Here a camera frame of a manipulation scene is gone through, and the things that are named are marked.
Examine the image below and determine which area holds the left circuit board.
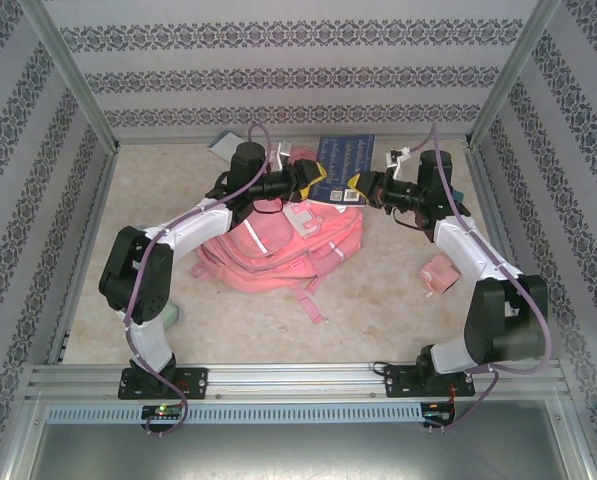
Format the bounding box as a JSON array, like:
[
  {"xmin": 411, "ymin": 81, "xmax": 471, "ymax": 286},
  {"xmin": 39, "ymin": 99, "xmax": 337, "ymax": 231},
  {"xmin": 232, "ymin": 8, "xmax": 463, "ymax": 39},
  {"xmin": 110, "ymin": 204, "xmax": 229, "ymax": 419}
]
[{"xmin": 141, "ymin": 404, "xmax": 184, "ymax": 420}]

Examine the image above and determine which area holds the aluminium right frame post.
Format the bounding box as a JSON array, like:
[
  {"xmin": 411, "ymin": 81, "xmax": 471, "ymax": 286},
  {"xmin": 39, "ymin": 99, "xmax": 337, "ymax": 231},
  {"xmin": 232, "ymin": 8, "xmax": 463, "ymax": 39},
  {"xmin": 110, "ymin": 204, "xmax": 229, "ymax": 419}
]
[{"xmin": 466, "ymin": 0, "xmax": 564, "ymax": 149}]

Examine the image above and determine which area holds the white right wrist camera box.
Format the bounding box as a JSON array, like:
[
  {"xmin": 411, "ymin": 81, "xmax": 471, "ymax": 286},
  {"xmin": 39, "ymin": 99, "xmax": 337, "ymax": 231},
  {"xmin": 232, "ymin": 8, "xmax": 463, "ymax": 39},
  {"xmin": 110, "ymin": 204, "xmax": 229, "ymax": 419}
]
[{"xmin": 385, "ymin": 146, "xmax": 415, "ymax": 179}]

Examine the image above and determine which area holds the teal notebook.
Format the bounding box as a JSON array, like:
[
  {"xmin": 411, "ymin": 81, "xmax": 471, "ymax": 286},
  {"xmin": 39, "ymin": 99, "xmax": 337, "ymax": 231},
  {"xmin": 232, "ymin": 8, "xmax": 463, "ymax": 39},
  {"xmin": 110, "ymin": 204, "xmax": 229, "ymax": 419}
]
[{"xmin": 450, "ymin": 187, "xmax": 472, "ymax": 217}]

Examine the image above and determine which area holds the mint green pencil pouch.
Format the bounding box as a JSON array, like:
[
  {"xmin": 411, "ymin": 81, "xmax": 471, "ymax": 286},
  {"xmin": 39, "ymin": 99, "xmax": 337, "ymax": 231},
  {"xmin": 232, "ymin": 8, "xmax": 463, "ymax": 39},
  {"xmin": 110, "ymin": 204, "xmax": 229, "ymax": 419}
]
[{"xmin": 163, "ymin": 301, "xmax": 185, "ymax": 332}]

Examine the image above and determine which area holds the aluminium left side rail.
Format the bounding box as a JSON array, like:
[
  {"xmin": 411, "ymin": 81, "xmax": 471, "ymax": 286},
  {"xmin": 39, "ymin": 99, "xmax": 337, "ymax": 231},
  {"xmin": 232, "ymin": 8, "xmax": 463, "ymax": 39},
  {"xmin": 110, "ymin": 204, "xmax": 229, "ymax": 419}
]
[{"xmin": 45, "ymin": 149, "xmax": 122, "ymax": 366}]

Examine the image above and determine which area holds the aluminium back rail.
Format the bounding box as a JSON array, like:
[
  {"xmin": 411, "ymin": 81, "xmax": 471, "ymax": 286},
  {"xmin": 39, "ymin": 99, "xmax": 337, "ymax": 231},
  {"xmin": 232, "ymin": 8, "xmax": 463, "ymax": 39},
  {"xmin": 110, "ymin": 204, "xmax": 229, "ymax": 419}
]
[{"xmin": 115, "ymin": 133, "xmax": 474, "ymax": 147}]

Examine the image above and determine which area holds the slotted grey cable duct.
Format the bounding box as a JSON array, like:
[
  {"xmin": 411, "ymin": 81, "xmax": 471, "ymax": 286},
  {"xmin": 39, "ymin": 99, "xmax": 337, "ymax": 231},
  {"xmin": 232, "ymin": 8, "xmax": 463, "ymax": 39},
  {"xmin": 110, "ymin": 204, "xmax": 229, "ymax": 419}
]
[{"xmin": 44, "ymin": 403, "xmax": 425, "ymax": 425}]

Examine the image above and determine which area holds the aluminium front rail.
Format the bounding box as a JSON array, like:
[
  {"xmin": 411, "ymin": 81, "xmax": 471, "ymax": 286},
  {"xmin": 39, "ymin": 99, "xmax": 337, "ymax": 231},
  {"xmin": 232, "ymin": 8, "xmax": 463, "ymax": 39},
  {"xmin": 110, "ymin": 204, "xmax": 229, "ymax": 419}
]
[{"xmin": 26, "ymin": 363, "xmax": 565, "ymax": 401}]

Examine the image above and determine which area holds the right circuit board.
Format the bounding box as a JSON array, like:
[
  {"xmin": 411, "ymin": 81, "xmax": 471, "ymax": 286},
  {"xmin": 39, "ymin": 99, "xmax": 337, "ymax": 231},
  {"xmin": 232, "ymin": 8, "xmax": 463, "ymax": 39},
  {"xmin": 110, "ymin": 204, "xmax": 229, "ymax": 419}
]
[{"xmin": 422, "ymin": 402, "xmax": 457, "ymax": 421}]

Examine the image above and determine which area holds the aluminium frame post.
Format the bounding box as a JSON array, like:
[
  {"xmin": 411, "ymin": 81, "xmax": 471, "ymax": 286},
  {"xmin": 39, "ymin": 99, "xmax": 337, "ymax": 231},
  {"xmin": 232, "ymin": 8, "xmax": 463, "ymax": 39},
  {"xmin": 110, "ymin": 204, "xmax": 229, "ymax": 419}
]
[
  {"xmin": 466, "ymin": 0, "xmax": 564, "ymax": 149},
  {"xmin": 20, "ymin": 0, "xmax": 122, "ymax": 151}
]

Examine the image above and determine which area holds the aluminium left frame post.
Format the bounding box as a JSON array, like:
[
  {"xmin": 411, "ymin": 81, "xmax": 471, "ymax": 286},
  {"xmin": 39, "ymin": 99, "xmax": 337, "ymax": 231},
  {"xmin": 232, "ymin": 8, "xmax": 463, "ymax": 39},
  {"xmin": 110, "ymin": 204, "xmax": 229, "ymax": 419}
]
[{"xmin": 20, "ymin": 0, "xmax": 122, "ymax": 151}]

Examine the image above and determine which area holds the aluminium right side rail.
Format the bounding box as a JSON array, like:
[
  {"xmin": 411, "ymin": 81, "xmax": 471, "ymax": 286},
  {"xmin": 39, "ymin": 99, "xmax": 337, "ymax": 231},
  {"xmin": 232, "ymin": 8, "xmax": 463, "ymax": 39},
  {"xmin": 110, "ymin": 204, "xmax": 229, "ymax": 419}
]
[{"xmin": 465, "ymin": 144, "xmax": 549, "ymax": 361}]

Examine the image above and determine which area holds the pink backpack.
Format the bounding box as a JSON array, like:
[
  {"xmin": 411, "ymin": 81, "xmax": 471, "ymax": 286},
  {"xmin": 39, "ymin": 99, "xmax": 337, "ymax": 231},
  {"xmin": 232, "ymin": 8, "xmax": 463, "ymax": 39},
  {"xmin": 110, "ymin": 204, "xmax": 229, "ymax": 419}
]
[{"xmin": 190, "ymin": 147, "xmax": 365, "ymax": 326}]

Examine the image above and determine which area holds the aluminium rail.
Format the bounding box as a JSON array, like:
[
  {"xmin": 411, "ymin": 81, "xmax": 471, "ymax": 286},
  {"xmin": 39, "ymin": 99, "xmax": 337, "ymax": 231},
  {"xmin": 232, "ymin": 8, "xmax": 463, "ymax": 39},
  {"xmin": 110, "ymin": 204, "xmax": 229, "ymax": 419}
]
[
  {"xmin": 115, "ymin": 133, "xmax": 474, "ymax": 147},
  {"xmin": 45, "ymin": 149, "xmax": 122, "ymax": 366},
  {"xmin": 465, "ymin": 144, "xmax": 549, "ymax": 361},
  {"xmin": 26, "ymin": 363, "xmax": 565, "ymax": 401}
]

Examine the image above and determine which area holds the circuit board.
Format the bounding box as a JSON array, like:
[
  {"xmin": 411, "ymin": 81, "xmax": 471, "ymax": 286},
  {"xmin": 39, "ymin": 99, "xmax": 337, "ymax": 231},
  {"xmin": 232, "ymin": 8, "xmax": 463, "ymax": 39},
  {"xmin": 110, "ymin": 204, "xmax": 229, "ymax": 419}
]
[
  {"xmin": 422, "ymin": 402, "xmax": 457, "ymax": 421},
  {"xmin": 141, "ymin": 404, "xmax": 184, "ymax": 420}
]

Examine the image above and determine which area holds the small pink pouch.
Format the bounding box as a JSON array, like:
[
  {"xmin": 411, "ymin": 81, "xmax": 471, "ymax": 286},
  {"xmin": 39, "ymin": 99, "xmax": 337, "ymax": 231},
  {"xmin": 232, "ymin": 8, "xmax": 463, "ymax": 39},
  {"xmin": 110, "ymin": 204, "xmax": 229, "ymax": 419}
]
[{"xmin": 417, "ymin": 253, "xmax": 461, "ymax": 299}]

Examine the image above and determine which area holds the large dark blue book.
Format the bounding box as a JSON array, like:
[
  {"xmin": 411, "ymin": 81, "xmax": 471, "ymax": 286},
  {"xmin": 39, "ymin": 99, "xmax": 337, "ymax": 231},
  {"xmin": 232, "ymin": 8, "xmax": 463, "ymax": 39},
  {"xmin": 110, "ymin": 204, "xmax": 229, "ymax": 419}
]
[{"xmin": 311, "ymin": 132, "xmax": 377, "ymax": 206}]

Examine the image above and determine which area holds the grey-blue book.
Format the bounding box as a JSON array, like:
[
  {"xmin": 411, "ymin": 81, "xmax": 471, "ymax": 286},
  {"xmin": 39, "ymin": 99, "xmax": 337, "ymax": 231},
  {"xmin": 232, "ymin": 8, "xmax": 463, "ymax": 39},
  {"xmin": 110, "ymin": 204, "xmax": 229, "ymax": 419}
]
[{"xmin": 207, "ymin": 129, "xmax": 244, "ymax": 162}]

